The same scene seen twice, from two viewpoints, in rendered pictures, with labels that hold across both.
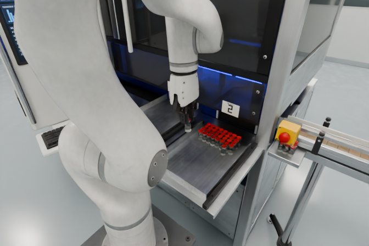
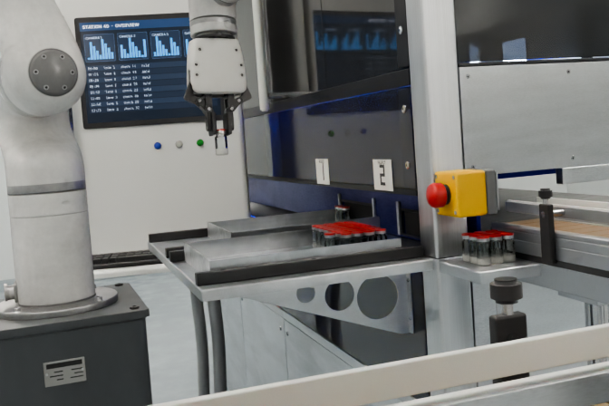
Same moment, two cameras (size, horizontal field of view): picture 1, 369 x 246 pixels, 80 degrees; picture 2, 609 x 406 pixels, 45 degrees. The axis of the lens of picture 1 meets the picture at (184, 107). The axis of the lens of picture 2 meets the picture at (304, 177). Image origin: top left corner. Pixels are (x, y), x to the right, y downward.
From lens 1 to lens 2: 1.05 m
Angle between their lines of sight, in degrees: 41
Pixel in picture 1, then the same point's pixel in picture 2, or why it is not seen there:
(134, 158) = (19, 38)
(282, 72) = (419, 46)
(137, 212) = (38, 166)
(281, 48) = (410, 1)
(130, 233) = (25, 207)
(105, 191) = (17, 138)
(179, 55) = (193, 5)
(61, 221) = not seen: outside the picture
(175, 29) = not seen: outside the picture
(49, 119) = (107, 243)
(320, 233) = not seen: outside the picture
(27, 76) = (92, 149)
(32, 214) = not seen: outside the picture
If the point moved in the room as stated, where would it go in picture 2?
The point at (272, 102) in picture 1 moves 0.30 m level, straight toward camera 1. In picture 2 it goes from (421, 122) to (269, 132)
